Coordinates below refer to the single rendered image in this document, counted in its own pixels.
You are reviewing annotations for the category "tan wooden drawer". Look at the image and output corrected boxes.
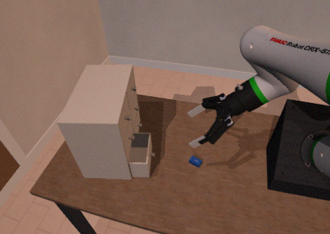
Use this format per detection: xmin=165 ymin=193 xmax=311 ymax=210
xmin=128 ymin=133 xmax=154 ymax=177
xmin=123 ymin=120 xmax=134 ymax=162
xmin=130 ymin=91 xmax=139 ymax=129
xmin=134 ymin=111 xmax=142 ymax=133
xmin=118 ymin=95 xmax=131 ymax=142
xmin=126 ymin=69 xmax=136 ymax=109

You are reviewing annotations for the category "beige small chest of drawers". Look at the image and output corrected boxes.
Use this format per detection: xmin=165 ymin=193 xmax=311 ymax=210
xmin=57 ymin=64 xmax=133 ymax=179

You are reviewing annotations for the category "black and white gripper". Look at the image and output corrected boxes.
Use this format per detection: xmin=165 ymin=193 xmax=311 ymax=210
xmin=188 ymin=92 xmax=246 ymax=148

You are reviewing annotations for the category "blue rectangular block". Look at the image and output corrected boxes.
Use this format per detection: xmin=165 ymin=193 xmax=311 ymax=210
xmin=189 ymin=156 xmax=202 ymax=168

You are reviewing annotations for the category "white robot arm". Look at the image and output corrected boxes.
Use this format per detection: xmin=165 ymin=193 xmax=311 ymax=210
xmin=235 ymin=26 xmax=330 ymax=177

